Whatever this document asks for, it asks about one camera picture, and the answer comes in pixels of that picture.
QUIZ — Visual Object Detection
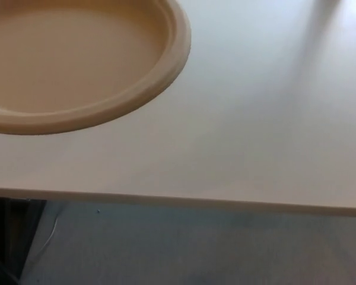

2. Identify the beige paper plate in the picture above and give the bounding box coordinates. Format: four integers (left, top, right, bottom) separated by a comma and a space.
0, 0, 192, 136

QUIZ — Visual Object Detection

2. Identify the thin white floor cable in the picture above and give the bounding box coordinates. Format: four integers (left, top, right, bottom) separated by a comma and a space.
32, 216, 59, 259

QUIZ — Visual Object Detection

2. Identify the black table frame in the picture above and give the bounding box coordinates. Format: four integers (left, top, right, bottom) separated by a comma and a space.
0, 195, 47, 285

